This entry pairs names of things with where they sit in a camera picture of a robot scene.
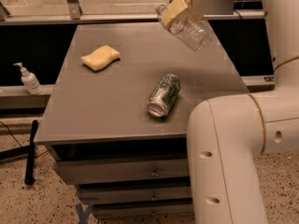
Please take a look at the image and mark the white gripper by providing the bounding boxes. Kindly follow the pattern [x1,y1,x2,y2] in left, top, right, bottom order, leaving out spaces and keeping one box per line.
[160,0,234,29]

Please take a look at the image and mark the clear plastic water bottle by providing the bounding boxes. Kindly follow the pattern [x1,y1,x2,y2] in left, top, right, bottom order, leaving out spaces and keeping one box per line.
[156,4,212,51]

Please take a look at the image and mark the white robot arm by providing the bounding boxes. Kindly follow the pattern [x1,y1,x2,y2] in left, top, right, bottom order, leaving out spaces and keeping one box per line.
[187,0,299,224]

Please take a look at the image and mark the white pump dispenser bottle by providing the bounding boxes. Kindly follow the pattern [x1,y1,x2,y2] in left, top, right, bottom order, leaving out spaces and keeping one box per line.
[15,63,43,95]

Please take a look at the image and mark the green aluminium soda can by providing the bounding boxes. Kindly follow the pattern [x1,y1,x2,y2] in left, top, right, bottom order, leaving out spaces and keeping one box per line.
[147,74,181,118]

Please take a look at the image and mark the yellow sponge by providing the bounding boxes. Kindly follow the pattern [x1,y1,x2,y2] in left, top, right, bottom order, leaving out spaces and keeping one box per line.
[81,45,121,72]

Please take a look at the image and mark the grey drawer cabinet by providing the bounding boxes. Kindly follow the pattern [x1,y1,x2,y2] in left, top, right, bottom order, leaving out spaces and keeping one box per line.
[35,22,247,208]

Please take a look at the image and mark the top grey drawer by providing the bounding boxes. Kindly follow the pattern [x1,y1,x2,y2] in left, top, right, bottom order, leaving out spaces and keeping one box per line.
[53,159,189,185]

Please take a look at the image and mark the grey drawer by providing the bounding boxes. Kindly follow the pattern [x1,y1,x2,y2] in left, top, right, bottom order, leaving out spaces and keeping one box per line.
[53,159,189,185]
[77,184,192,204]
[92,200,192,219]

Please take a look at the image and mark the middle grey drawer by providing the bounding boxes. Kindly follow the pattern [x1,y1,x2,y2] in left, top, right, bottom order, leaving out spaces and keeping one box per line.
[77,184,192,204]

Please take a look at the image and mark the black stand leg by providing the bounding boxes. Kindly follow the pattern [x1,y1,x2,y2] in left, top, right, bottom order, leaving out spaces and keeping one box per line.
[0,120,38,185]

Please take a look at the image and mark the bottom grey drawer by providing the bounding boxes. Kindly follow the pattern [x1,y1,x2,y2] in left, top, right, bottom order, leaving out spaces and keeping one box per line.
[92,200,192,219]

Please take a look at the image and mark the black cable on floor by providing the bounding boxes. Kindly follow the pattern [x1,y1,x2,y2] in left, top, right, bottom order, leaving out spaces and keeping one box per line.
[0,120,24,148]

